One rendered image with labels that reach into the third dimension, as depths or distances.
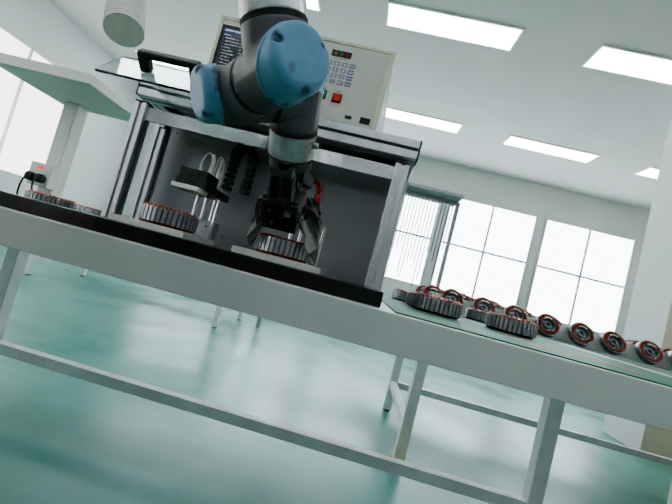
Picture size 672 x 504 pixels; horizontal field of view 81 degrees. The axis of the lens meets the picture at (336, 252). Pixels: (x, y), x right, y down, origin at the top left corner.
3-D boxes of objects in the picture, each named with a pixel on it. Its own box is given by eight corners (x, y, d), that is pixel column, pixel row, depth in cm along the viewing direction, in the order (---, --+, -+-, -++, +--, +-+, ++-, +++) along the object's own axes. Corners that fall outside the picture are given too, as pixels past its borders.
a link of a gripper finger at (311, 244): (307, 274, 73) (286, 232, 69) (315, 258, 78) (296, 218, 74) (322, 271, 72) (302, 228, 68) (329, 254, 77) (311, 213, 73)
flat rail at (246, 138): (398, 181, 87) (401, 168, 87) (138, 118, 92) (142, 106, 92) (398, 182, 88) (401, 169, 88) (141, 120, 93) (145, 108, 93)
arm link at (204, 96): (209, 44, 45) (292, 52, 51) (182, 70, 54) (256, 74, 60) (219, 116, 47) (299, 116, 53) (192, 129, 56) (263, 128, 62)
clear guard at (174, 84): (227, 101, 64) (237, 67, 65) (93, 70, 66) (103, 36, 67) (272, 162, 97) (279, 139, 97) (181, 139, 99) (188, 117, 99)
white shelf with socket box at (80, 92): (50, 209, 125) (92, 73, 127) (-54, 181, 128) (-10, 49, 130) (118, 225, 159) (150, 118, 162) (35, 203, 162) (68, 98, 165)
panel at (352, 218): (377, 288, 101) (405, 177, 102) (138, 225, 106) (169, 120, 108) (377, 288, 102) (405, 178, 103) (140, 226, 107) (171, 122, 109)
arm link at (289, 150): (278, 121, 67) (325, 132, 66) (276, 147, 69) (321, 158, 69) (263, 132, 60) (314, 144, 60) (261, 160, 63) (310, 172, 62)
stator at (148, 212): (185, 232, 74) (190, 213, 75) (126, 216, 74) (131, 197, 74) (201, 236, 85) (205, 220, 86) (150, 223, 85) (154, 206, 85)
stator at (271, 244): (303, 263, 72) (309, 243, 72) (245, 247, 72) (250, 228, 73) (311, 265, 83) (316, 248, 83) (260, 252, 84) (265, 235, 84)
